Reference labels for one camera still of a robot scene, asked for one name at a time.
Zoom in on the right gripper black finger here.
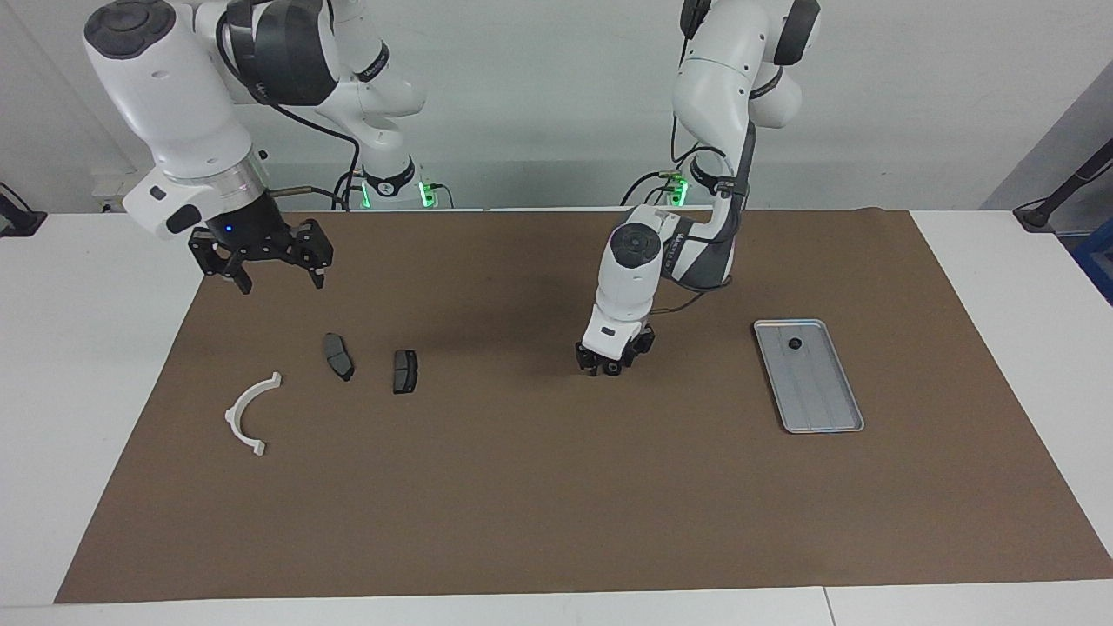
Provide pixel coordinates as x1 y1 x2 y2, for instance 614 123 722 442
291 219 334 290
189 236 253 295

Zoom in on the silver metal tray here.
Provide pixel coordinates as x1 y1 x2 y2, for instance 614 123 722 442
753 319 865 434

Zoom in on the dark grey curved brake pad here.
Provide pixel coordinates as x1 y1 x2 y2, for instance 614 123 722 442
323 333 355 383

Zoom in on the brown table mat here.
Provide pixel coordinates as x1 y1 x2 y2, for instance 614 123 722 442
54 209 1113 604

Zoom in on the white box with yellow labels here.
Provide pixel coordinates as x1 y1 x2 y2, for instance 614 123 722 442
91 174 144 212

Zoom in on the black angled stand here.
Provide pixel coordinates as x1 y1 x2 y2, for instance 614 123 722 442
1013 139 1113 231

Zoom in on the blue crate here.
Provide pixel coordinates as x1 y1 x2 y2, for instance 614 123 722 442
1072 239 1113 305

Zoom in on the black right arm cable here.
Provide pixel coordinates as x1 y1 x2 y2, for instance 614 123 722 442
217 17 362 210

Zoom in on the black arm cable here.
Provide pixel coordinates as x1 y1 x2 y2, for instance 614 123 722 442
648 0 757 316
217 17 362 210

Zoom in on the white curved plastic bracket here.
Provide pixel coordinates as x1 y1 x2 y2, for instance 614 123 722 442
224 372 283 457

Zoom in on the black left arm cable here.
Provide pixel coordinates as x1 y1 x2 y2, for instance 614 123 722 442
648 0 757 316

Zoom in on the black clamp mount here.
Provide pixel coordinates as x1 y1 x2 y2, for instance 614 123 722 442
0 183 47 237

